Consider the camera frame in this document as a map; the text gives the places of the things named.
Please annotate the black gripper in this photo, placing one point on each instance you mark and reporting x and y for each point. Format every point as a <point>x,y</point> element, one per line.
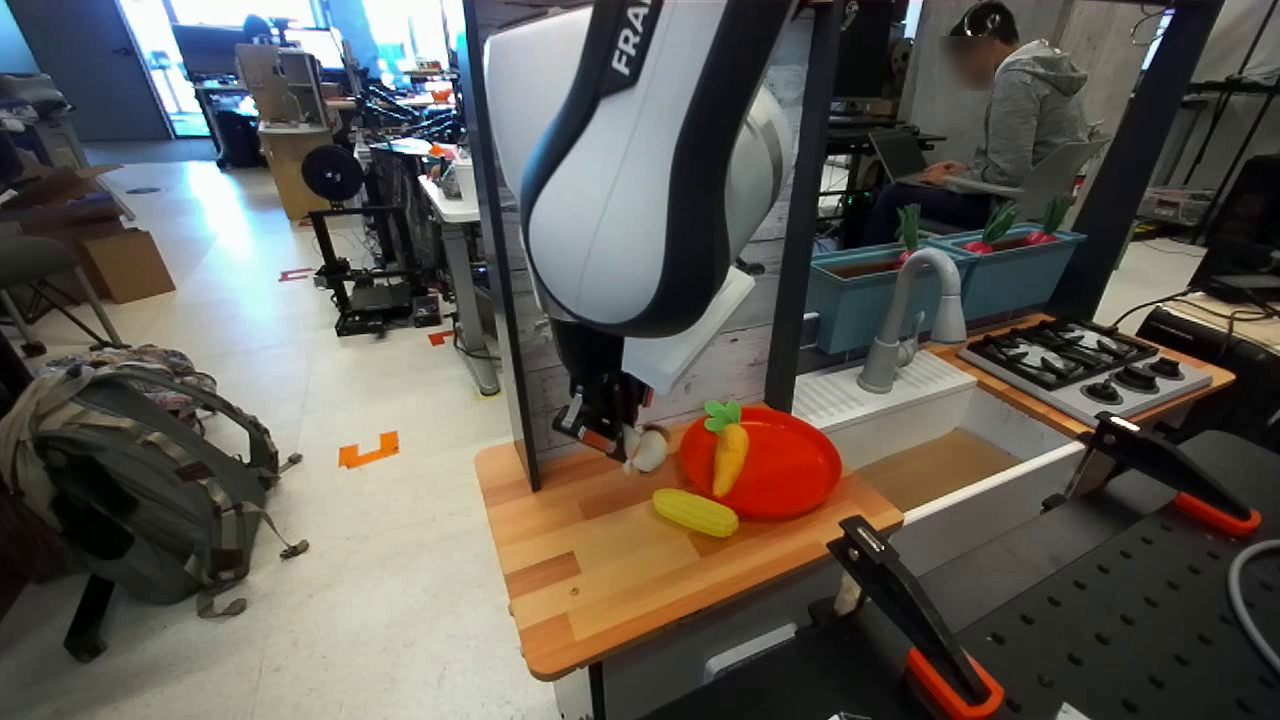
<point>600,387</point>

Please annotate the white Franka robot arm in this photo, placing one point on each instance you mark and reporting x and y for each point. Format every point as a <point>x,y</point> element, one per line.
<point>614,200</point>

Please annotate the orange toy carrot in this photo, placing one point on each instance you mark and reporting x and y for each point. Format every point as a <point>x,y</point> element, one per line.
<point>731,452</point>

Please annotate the yellow toy corn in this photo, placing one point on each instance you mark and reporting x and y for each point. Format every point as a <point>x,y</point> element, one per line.
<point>695,515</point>

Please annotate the wooden counter board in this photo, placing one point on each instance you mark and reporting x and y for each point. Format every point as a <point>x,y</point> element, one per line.
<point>600,562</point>

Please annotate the red round plate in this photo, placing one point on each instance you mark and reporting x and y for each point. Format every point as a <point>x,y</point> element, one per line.
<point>787,466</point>

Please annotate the white toy sink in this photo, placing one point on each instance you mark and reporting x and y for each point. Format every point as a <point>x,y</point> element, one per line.
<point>907,403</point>

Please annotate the white desk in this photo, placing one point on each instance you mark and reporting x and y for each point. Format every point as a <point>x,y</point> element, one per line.
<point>456,215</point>

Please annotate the grey toy faucet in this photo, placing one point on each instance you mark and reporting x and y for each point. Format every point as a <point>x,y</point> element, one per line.
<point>923,275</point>

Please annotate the black wheeled stand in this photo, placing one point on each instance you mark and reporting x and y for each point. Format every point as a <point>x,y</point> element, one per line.
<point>365,265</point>

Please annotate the red toy radish green leaves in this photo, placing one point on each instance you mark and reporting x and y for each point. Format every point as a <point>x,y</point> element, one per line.
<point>1002,228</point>
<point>910,226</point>
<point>1056,218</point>

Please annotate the wooden stove base board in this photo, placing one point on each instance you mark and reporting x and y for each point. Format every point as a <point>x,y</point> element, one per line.
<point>1015,403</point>

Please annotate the dark laptop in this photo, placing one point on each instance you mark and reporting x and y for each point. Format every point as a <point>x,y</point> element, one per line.
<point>907,159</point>

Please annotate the grey toy stove black burners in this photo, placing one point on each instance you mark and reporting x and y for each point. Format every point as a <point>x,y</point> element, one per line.
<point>1082,364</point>

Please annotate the light wooden cabinet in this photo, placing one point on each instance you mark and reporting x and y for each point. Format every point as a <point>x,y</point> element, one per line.
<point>285,121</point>

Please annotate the seated person grey hoodie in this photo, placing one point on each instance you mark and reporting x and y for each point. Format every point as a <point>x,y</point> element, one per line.
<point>1027,121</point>

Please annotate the grey backpack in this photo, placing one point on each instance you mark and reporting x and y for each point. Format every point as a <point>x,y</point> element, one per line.
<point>132,466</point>

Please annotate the brown cardboard box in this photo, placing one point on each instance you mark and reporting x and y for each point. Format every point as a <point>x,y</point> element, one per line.
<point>126,261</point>

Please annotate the black office chair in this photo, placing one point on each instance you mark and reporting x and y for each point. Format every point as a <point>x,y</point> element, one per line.
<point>1245,234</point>

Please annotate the black frame pole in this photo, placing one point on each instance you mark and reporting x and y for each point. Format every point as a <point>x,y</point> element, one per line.
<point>503,242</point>
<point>803,200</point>
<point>1133,146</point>

